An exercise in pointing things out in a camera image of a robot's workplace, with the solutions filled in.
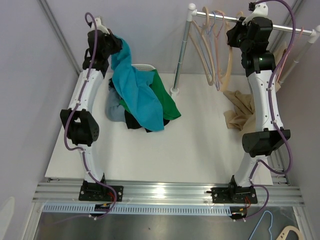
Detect pink wire hanger beige shirt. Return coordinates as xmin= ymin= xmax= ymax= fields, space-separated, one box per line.
xmin=276 ymin=26 xmax=305 ymax=82

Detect light blue wire hanger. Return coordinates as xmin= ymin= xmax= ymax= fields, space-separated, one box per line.
xmin=204 ymin=17 xmax=219 ymax=91

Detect beige wooden hanger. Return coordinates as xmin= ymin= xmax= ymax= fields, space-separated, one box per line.
xmin=188 ymin=6 xmax=216 ymax=86

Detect teal t shirt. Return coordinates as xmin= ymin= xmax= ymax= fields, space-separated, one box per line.
xmin=111 ymin=37 xmax=165 ymax=132

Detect grey-blue t shirt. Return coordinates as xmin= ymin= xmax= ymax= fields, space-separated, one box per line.
xmin=105 ymin=88 xmax=126 ymax=122

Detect beige t shirt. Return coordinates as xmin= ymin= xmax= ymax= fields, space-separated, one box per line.
xmin=223 ymin=42 xmax=288 ymax=132

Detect black t shirt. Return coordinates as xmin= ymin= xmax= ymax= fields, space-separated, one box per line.
xmin=107 ymin=77 xmax=171 ymax=131

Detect green t shirt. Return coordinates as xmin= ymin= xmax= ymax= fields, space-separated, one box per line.
xmin=120 ymin=70 xmax=181 ymax=121

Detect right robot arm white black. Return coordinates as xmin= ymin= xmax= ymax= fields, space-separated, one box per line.
xmin=209 ymin=16 xmax=291 ymax=204

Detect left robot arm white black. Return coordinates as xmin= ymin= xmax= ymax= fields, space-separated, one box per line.
xmin=60 ymin=29 xmax=124 ymax=202

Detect wooden hanger on floor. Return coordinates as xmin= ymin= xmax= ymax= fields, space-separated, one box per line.
xmin=276 ymin=225 xmax=305 ymax=240

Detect white plastic laundry basket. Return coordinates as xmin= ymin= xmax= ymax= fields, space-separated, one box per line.
xmin=131 ymin=63 xmax=156 ymax=72

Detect metal clothes rack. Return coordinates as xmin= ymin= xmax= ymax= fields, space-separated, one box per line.
xmin=170 ymin=3 xmax=320 ymax=95

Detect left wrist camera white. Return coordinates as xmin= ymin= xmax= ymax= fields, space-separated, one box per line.
xmin=90 ymin=16 xmax=110 ymax=35

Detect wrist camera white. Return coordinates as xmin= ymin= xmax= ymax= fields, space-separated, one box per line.
xmin=242 ymin=1 xmax=269 ymax=25
xmin=90 ymin=16 xmax=110 ymax=35

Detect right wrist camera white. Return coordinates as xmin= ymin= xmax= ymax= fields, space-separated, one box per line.
xmin=242 ymin=1 xmax=269 ymax=25

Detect aluminium mounting rail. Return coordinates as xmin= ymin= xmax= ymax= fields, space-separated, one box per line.
xmin=32 ymin=178 xmax=305 ymax=207

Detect white slotted cable duct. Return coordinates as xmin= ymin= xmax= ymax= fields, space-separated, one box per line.
xmin=42 ymin=202 xmax=232 ymax=217

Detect blue wire hanger on floor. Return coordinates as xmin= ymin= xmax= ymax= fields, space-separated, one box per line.
xmin=248 ymin=211 xmax=276 ymax=240

